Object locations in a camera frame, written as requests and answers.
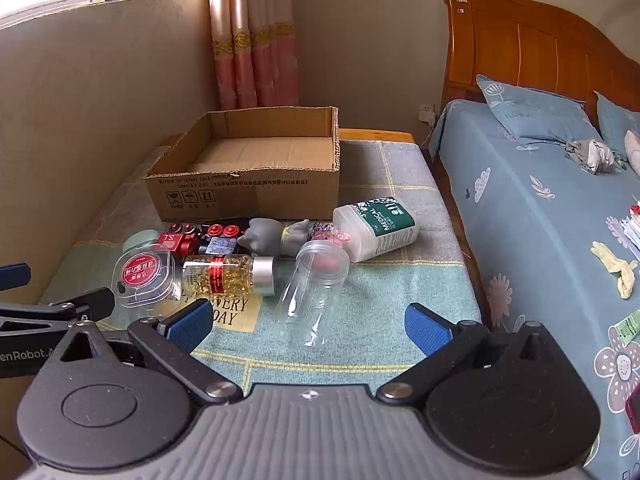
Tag wooden headboard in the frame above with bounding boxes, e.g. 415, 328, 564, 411
442, 0, 640, 128

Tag cardboard box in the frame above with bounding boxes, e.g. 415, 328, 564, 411
144, 106, 342, 223

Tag grey crumpled cloth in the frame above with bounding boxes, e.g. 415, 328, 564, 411
565, 139, 617, 175

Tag pink patterned curtain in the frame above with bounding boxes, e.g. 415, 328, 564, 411
206, 0, 301, 111

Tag red phone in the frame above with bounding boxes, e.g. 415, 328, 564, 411
625, 385, 640, 436

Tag white green packet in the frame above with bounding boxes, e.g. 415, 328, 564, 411
332, 196, 420, 263

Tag white folded cloth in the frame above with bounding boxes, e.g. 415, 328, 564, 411
625, 130, 640, 177

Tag yellow cloth piece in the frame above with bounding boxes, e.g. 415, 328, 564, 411
591, 241, 638, 300

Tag white round lid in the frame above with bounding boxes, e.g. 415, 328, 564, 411
122, 229, 163, 256

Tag blue flower print pillow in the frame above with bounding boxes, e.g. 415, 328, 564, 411
476, 74, 603, 147
594, 91, 640, 161

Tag blue floral bed sheet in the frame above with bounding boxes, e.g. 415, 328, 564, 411
429, 99, 640, 480

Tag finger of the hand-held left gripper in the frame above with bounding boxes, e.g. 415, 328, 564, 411
0, 262, 30, 292
0, 287, 117, 335

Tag grey elephant toy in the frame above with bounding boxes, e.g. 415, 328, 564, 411
236, 217, 313, 258

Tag pile of colourful packets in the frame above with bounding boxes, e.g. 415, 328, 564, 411
620, 200, 640, 257

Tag red toy train block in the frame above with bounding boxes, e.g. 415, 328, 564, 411
154, 221, 201, 258

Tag grey green checked blanket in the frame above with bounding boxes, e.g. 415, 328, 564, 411
37, 139, 483, 396

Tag clear plastic jar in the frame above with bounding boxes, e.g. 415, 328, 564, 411
277, 240, 351, 348

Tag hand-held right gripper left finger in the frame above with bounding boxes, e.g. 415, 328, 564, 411
35, 297, 246, 407

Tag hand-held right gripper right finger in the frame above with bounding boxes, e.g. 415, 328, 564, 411
375, 302, 586, 406

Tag wooden bed frame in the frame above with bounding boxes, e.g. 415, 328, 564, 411
165, 129, 417, 150

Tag pink bead trinket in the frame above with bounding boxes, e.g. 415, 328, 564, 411
309, 222, 351, 248

